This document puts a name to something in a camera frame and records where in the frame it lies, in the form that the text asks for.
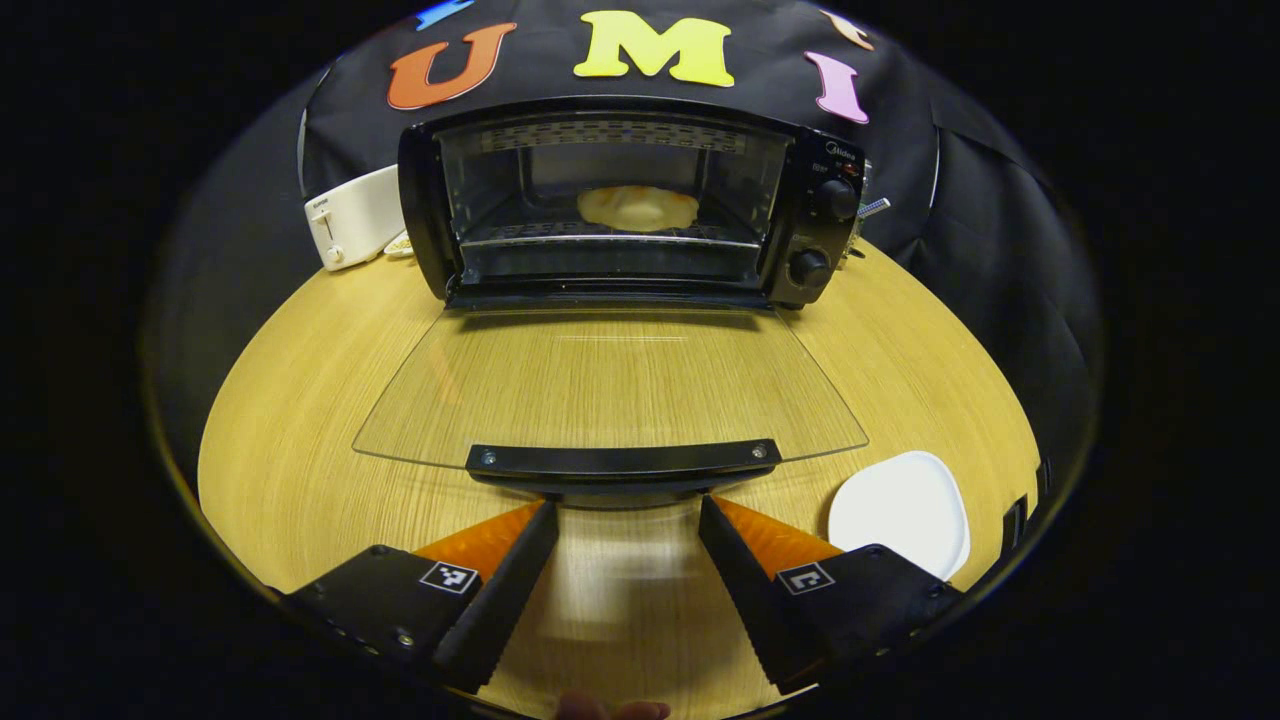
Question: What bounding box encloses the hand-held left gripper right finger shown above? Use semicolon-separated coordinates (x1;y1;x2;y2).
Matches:
698;495;966;693

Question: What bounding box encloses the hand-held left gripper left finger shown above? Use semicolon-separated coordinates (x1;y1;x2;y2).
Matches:
285;500;559;694

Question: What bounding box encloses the black electric oven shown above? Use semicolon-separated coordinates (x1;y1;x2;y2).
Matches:
352;95;869;511

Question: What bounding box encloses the golden bread roll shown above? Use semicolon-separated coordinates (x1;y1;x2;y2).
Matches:
577;185;700;233

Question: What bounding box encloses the white plate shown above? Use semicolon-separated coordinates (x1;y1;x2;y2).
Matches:
828;451;971;581

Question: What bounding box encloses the black chair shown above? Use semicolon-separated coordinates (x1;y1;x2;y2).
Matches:
1000;458;1053;546

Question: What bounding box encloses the white toaster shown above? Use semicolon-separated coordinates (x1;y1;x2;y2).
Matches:
304;165;406;272

